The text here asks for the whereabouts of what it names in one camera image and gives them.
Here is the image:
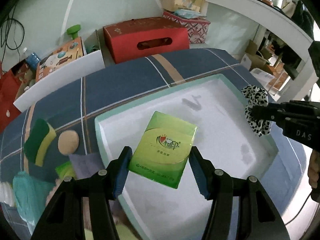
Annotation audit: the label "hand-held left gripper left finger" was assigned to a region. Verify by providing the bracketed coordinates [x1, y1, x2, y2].
[30, 145, 133, 240]

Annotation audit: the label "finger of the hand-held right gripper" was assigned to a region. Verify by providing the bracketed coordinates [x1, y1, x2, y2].
[252, 112, 288, 125]
[251, 101, 319, 115]

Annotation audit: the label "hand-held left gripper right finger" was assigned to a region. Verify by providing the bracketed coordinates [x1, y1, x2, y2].
[189, 145, 284, 240]

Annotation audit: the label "leopard print scrunchie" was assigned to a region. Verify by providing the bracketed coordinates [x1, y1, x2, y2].
[241, 85, 272, 137]

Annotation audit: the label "purple cloth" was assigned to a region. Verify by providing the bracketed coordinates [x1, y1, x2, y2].
[68, 152, 105, 179]

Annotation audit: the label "white tray with teal rim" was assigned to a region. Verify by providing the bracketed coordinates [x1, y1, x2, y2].
[94, 74, 279, 240]

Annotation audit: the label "large green tissue pack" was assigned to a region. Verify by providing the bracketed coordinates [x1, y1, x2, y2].
[127, 110, 198, 189]

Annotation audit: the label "small green tissue pack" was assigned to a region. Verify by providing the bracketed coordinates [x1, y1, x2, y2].
[55, 160, 77, 179]

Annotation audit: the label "beige powder puff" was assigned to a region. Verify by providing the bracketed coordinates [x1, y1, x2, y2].
[58, 130, 80, 155]

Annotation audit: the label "green and yellow sponge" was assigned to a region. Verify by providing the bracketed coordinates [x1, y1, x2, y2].
[24, 118, 57, 167]

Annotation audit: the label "person's right hand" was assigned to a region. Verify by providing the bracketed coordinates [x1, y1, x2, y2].
[307, 150, 320, 190]

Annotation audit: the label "brown cardboard box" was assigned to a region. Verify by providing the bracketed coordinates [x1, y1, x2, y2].
[246, 39, 275, 74]

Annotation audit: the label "teal plastic container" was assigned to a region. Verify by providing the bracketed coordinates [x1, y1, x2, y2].
[12, 171, 57, 224]

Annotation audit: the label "white desk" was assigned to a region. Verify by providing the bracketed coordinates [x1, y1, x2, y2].
[199, 0, 315, 100]

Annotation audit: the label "red and white patterned box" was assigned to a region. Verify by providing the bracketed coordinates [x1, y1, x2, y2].
[163, 11, 211, 44]

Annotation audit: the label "white cardboard box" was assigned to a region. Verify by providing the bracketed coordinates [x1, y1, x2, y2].
[13, 29, 105, 112]

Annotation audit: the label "light blue mask packet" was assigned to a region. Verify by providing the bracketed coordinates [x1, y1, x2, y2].
[174, 9, 208, 20]

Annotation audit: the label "orange toy box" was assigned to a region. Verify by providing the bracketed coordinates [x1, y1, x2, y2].
[35, 36, 84, 82]

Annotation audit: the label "red felt handbag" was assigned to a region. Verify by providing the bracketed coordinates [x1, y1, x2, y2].
[0, 61, 28, 133]

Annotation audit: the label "red cardboard box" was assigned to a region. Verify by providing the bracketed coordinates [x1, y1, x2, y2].
[102, 17, 190, 64]

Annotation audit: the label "clear water bottle blue label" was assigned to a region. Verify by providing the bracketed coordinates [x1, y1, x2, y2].
[22, 47, 42, 69]

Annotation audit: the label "green dumbbell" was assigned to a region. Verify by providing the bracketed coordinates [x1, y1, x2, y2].
[66, 24, 82, 40]

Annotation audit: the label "black cables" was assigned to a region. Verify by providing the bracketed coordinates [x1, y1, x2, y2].
[0, 5, 25, 63]

